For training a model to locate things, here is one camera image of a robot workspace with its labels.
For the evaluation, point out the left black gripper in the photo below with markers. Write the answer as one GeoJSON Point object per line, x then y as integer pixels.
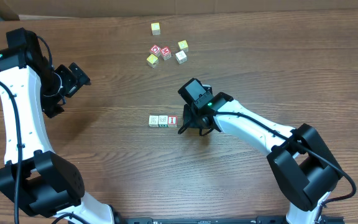
{"type": "Point", "coordinates": [79, 78]}

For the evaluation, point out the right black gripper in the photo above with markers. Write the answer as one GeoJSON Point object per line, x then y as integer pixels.
{"type": "Point", "coordinates": [188, 118]}

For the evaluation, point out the red I block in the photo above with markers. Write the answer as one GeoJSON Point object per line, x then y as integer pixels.
{"type": "Point", "coordinates": [172, 121]}

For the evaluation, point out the white green picture block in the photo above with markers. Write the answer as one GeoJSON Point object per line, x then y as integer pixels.
{"type": "Point", "coordinates": [163, 121]}

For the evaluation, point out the white blue picture block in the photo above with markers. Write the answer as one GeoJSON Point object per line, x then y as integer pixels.
{"type": "Point", "coordinates": [153, 121]}

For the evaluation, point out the plain white wooden block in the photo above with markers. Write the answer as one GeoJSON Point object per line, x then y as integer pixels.
{"type": "Point", "coordinates": [181, 57]}

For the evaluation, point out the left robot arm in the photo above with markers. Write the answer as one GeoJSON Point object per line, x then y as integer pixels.
{"type": "Point", "coordinates": [34, 177]}

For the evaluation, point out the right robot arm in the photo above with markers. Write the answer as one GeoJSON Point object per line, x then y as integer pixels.
{"type": "Point", "coordinates": [303, 166]}

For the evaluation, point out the yellow block left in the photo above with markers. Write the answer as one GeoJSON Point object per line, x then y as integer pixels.
{"type": "Point", "coordinates": [152, 60]}

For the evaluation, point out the red M block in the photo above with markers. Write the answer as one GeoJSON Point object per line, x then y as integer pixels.
{"type": "Point", "coordinates": [166, 53]}

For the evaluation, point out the yellow block right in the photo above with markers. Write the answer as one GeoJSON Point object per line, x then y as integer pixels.
{"type": "Point", "coordinates": [183, 45]}

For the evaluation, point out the red O block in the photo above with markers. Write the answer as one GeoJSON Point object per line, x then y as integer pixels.
{"type": "Point", "coordinates": [155, 50]}

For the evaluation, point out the far yellow wooden block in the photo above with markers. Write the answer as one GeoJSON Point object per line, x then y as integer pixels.
{"type": "Point", "coordinates": [155, 28]}

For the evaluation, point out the cardboard wall panel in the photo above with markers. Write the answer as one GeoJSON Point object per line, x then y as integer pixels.
{"type": "Point", "coordinates": [12, 9]}

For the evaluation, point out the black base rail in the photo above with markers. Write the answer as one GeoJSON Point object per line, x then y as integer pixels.
{"type": "Point", "coordinates": [204, 220]}

